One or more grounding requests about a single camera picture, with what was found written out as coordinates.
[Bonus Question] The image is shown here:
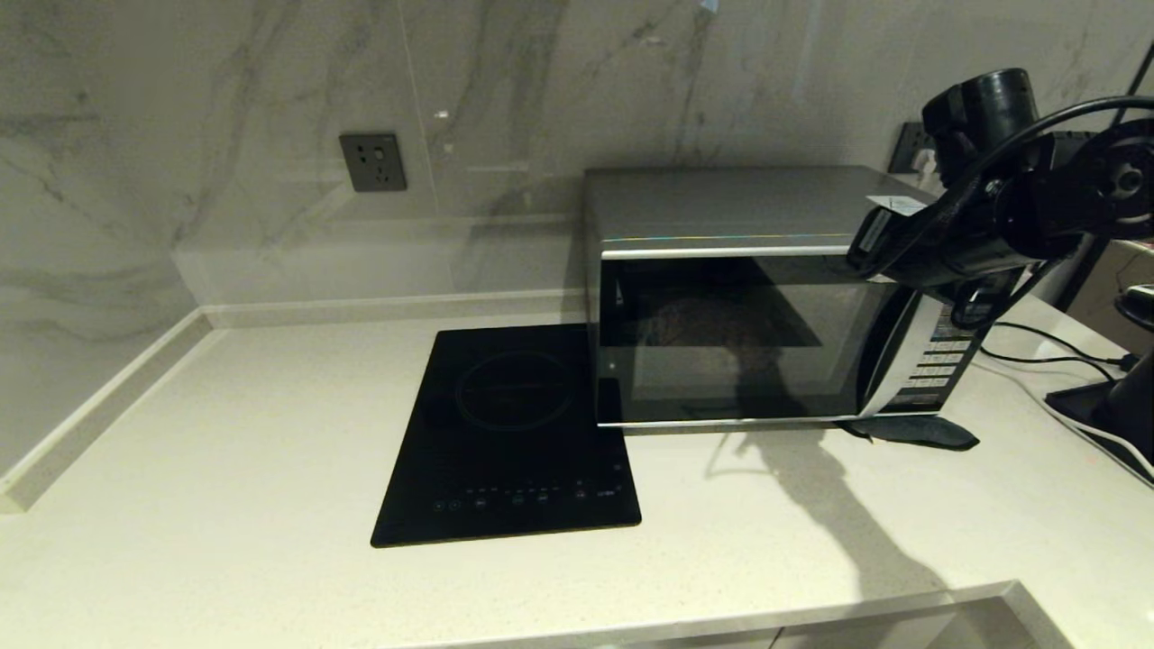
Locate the silver microwave oven body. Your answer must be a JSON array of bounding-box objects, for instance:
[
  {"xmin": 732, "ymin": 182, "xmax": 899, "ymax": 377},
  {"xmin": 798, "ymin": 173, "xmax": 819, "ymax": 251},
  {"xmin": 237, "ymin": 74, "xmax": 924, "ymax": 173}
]
[{"xmin": 582, "ymin": 165, "xmax": 1038, "ymax": 435}]

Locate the dark cloth pad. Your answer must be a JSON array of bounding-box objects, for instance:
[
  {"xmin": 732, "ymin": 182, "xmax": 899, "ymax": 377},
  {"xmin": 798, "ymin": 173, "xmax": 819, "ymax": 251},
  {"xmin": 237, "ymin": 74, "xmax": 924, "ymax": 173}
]
[{"xmin": 838, "ymin": 415, "xmax": 981, "ymax": 452}]

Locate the black round stool seat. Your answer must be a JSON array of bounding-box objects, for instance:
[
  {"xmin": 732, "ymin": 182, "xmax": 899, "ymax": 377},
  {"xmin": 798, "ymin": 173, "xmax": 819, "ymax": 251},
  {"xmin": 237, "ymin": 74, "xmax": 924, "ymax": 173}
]
[{"xmin": 1116, "ymin": 285, "xmax": 1154, "ymax": 331}]

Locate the black appliance base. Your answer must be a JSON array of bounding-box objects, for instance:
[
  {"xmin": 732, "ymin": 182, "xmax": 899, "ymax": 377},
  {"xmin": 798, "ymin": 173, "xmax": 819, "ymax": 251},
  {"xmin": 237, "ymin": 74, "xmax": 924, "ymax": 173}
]
[{"xmin": 1046, "ymin": 350, "xmax": 1154, "ymax": 462}]

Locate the black induction cooktop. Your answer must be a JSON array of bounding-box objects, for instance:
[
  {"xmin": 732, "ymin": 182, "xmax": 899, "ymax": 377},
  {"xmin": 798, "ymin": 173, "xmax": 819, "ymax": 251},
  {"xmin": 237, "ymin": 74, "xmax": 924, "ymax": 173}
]
[{"xmin": 371, "ymin": 324, "xmax": 642, "ymax": 548}]

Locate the grey double wall socket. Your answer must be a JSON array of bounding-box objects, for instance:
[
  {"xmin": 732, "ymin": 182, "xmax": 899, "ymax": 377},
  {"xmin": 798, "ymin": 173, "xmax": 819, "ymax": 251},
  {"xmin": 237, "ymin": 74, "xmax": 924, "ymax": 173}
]
[{"xmin": 888, "ymin": 122, "xmax": 940, "ymax": 177}]

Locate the thin black power cable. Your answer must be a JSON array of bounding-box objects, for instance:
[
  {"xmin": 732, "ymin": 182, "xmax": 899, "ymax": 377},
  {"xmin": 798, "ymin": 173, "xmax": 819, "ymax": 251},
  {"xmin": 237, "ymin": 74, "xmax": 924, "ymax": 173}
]
[{"xmin": 981, "ymin": 322, "xmax": 1139, "ymax": 380}]

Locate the white power cable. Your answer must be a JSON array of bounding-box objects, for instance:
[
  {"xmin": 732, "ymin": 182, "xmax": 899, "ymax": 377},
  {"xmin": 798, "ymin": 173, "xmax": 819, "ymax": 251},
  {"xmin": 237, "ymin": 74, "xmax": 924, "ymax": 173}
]
[{"xmin": 992, "ymin": 361, "xmax": 1154, "ymax": 480}]

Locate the grey single wall socket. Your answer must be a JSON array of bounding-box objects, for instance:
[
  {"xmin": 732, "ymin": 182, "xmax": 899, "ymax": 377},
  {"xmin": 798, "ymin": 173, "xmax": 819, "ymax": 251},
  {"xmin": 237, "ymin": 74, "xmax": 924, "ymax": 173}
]
[{"xmin": 339, "ymin": 133, "xmax": 408, "ymax": 193}]

